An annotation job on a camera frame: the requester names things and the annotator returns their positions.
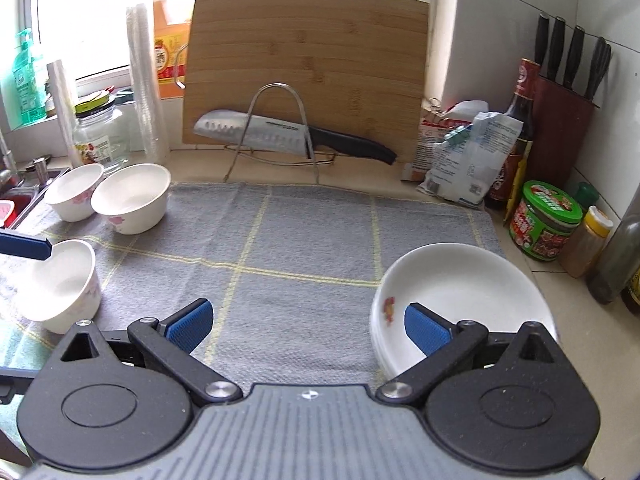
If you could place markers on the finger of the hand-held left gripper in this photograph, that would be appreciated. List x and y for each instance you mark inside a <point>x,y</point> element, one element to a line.
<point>22,246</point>
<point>10,371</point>

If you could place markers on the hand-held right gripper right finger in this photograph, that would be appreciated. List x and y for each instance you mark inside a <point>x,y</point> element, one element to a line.
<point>425,330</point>

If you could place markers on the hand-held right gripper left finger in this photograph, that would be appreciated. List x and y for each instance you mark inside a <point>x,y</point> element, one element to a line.
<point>192,327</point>

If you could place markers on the white bowl with pink flowers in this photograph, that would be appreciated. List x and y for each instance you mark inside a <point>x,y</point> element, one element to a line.
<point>65,285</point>
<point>75,185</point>
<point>130,195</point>

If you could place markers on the red basin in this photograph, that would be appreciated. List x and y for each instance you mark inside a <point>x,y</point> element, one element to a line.
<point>7,212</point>

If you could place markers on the stainless steel sink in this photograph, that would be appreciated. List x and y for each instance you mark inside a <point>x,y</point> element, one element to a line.
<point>30,195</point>

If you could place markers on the metal faucet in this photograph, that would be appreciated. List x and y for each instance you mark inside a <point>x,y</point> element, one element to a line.
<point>5,175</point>

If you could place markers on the metal sink knob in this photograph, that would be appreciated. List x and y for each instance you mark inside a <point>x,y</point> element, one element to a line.
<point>39,167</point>

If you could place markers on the labelled glass jar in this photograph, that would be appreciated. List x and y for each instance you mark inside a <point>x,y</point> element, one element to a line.
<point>100,145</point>

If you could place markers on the grey checked cloth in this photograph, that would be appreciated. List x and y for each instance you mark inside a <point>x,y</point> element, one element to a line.
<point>300,240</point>

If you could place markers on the sleeve of clear plastic cups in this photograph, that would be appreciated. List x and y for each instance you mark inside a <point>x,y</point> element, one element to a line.
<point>64,110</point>
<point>145,90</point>

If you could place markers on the green dish soap bottle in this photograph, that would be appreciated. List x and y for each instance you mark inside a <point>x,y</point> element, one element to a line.
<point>27,90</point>

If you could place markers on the green-lidded sauce jar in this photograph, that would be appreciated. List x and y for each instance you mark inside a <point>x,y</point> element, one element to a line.
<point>545,230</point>

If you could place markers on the blue and white bag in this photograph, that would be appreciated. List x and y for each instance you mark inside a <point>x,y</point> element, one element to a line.
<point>465,165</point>

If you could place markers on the yellow-lidded spice jar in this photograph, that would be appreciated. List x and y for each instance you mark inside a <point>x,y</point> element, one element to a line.
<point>582,250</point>

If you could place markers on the small teal dish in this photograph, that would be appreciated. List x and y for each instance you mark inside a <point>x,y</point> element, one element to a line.
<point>125,95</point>

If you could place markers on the red and white snack bag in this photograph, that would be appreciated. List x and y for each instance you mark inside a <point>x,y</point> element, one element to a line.
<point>425,145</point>

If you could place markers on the red-capped glass bottle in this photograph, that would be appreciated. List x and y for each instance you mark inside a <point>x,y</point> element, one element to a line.
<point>617,260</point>

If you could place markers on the small green-capped bottle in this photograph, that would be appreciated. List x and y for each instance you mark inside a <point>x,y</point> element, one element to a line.
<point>586,195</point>

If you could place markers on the orange cooking oil jug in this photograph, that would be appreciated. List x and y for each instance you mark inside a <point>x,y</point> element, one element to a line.
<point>167,60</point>

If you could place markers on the dark soy sauce bottle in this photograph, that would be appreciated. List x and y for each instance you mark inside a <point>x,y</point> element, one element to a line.
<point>522,110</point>

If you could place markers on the dark red knife block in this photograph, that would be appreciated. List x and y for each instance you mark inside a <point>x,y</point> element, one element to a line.
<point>560,130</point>

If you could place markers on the bamboo cutting board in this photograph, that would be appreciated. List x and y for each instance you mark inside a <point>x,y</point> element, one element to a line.
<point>310,50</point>

